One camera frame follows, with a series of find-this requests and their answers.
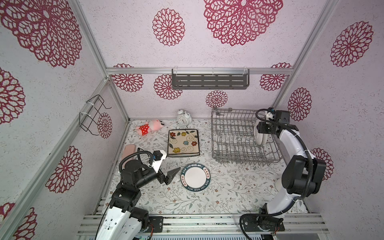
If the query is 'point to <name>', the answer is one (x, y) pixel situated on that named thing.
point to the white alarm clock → (184, 118)
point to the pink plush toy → (152, 125)
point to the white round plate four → (264, 138)
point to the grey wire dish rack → (234, 139)
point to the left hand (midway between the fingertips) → (172, 163)
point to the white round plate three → (258, 137)
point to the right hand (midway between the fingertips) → (264, 123)
